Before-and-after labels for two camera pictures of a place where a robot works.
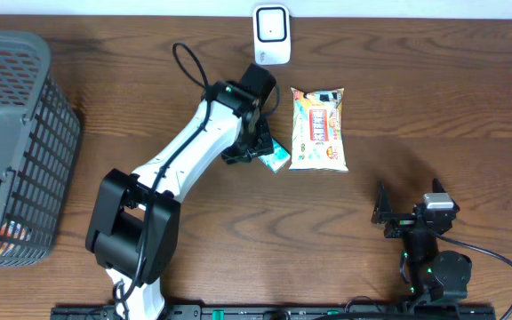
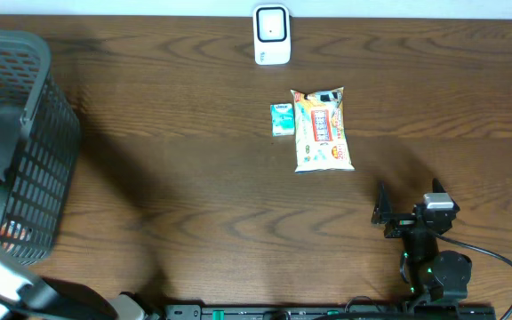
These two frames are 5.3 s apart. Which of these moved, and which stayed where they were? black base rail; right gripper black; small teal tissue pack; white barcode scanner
Moved: small teal tissue pack
Stayed: black base rail; white barcode scanner; right gripper black
